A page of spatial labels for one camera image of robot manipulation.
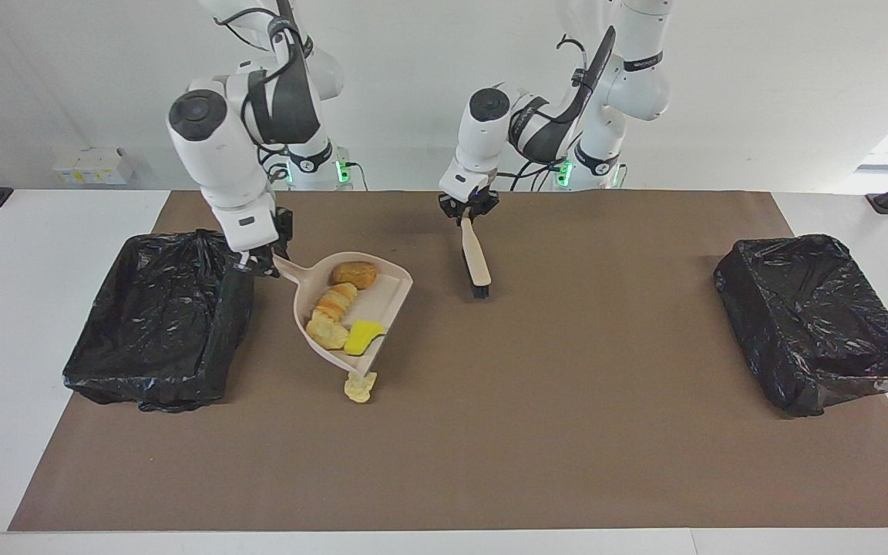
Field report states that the brown table mat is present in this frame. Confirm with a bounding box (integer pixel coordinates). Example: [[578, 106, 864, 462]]
[[8, 190, 888, 533]]

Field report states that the white wall socket box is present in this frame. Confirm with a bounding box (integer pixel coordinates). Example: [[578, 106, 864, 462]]
[[53, 146, 135, 186]]

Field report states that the black bag-lined bin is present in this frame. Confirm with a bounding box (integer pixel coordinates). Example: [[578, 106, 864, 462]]
[[62, 228, 255, 413], [712, 234, 888, 419]]

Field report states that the yellow green sponge piece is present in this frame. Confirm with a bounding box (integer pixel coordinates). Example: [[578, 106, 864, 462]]
[[344, 320, 388, 357]]

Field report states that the brown toy bread roll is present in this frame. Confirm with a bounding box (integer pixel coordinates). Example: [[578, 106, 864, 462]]
[[331, 261, 379, 290]]

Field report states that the cream toy pastry piece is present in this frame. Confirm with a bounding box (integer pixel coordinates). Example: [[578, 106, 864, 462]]
[[305, 311, 351, 350]]

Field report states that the beige hand brush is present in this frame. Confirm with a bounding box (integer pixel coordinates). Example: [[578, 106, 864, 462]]
[[460, 216, 493, 300]]

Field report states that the beige plastic dustpan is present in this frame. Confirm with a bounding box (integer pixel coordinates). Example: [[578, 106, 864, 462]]
[[271, 251, 414, 378]]

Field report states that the pale beige chunk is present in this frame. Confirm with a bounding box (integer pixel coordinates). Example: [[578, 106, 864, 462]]
[[344, 372, 378, 404]]

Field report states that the orange striped toy croissant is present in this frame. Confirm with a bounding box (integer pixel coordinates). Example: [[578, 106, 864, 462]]
[[313, 283, 358, 322]]

